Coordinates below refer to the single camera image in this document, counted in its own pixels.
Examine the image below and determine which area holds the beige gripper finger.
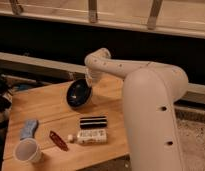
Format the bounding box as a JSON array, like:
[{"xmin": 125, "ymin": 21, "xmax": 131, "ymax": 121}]
[{"xmin": 85, "ymin": 77, "xmax": 93, "ymax": 88}]

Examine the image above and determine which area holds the dark ceramic bowl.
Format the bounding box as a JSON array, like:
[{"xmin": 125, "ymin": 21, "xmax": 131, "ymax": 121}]
[{"xmin": 66, "ymin": 79, "xmax": 92, "ymax": 108}]

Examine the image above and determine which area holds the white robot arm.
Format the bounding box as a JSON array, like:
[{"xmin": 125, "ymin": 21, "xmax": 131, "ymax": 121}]
[{"xmin": 85, "ymin": 48, "xmax": 188, "ymax": 171}]

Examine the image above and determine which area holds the black striped rectangular box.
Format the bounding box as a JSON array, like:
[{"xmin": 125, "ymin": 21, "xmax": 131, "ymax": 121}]
[{"xmin": 80, "ymin": 116, "xmax": 107, "ymax": 129}]

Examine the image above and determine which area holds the white labelled bottle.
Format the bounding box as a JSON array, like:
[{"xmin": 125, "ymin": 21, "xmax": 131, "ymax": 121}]
[{"xmin": 67, "ymin": 129, "xmax": 107, "ymax": 144}]

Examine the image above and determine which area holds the red-brown oblong tool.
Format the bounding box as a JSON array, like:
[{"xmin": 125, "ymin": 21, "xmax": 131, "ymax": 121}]
[{"xmin": 49, "ymin": 131, "xmax": 68, "ymax": 151}]

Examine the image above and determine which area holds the wooden table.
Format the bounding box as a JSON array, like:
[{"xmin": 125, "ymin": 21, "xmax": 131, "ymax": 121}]
[{"xmin": 2, "ymin": 75, "xmax": 128, "ymax": 171}]

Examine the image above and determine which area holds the blue crumpled cloth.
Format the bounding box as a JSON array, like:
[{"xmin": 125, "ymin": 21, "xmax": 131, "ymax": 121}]
[{"xmin": 20, "ymin": 119, "xmax": 39, "ymax": 140}]

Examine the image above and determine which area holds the wooden railing beam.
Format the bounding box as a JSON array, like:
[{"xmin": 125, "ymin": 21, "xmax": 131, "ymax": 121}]
[{"xmin": 0, "ymin": 52, "xmax": 205, "ymax": 104}]

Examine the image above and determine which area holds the white paper cup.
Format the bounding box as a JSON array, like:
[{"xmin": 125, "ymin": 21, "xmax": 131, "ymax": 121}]
[{"xmin": 13, "ymin": 138, "xmax": 42, "ymax": 163}]

